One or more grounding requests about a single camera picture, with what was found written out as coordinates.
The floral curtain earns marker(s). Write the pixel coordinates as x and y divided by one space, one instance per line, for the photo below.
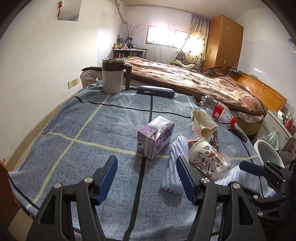
196 42

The cluttered shelf desk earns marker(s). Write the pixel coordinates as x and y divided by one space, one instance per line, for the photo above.
129 53

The white foam fruit net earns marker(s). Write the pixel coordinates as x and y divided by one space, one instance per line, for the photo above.
171 181

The green plastic bag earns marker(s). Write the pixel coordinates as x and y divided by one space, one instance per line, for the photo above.
273 139

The brown white thermos mug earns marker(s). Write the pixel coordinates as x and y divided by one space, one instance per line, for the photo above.
112 75

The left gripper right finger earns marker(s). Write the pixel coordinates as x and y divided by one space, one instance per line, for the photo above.
239 217

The teddy bear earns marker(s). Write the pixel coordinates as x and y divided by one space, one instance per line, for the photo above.
180 59

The white trash bin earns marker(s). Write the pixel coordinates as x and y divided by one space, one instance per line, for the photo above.
267 153

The wooden headboard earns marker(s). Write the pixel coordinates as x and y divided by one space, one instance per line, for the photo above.
272 99

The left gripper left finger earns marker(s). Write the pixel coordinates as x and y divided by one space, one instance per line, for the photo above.
54 219

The patterned paper cup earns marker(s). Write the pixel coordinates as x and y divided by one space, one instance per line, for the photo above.
205 158

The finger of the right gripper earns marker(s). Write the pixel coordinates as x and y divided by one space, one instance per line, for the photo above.
253 169

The red jar on nightstand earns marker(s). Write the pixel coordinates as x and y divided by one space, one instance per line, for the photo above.
288 124

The red hanging ornament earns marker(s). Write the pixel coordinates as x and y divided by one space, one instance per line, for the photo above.
59 6

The white nightstand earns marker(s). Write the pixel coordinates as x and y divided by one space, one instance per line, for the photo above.
271 124

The small clear plastic cup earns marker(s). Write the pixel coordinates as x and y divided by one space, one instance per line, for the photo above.
228 153

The dark blue glasses case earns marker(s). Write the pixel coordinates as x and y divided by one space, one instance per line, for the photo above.
155 90

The wooden wardrobe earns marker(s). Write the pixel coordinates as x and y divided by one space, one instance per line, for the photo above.
223 45

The brown snack wrapper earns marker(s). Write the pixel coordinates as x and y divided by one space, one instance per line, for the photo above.
214 141
238 133

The beige paper bag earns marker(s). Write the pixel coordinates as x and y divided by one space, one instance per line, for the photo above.
203 122

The purple milk carton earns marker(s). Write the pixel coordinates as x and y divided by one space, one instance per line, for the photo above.
153 137

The clear plastic cola bottle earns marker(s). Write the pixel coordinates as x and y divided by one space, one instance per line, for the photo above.
217 109

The blue grid tablecloth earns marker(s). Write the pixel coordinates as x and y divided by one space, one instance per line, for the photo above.
89 128

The bed with brown blanket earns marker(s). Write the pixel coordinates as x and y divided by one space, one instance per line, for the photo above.
190 82

